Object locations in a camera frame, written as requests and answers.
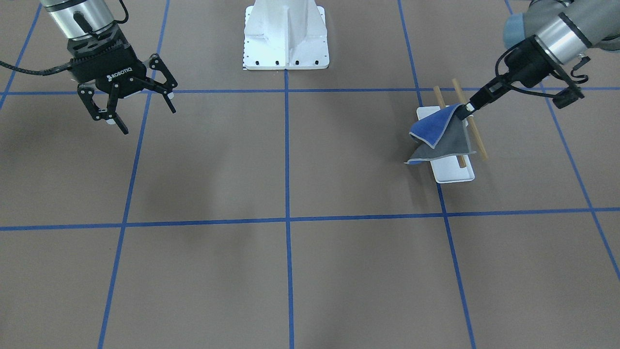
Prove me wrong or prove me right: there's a rear wooden rack bar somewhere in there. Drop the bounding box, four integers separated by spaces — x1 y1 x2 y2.
451 78 489 161

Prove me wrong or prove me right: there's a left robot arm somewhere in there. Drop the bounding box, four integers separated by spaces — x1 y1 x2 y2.
454 0 620 121

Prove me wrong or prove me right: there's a front wooden rack bar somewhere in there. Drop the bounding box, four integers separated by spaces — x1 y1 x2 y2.
433 86 467 168

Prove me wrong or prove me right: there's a wooden rack bar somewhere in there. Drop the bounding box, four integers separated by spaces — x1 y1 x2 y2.
451 78 489 161
433 86 467 168

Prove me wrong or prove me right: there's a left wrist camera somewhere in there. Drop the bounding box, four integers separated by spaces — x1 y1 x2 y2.
552 54 591 109

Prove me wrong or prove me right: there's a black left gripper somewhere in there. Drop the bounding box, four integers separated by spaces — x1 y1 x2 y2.
458 37 562 121

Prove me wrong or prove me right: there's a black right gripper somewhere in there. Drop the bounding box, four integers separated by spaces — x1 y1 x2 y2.
67 27 178 135

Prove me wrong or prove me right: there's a white rack base tray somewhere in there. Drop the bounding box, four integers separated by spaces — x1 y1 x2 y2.
417 106 475 184

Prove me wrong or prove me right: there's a black braided cable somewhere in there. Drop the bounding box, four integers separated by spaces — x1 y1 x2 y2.
0 58 73 76

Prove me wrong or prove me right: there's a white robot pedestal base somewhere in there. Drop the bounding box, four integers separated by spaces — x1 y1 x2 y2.
242 0 330 70

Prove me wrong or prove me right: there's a blue microfiber towel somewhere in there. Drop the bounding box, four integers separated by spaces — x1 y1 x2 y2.
406 104 476 165

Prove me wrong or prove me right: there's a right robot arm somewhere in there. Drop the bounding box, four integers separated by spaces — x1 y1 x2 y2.
41 0 178 134

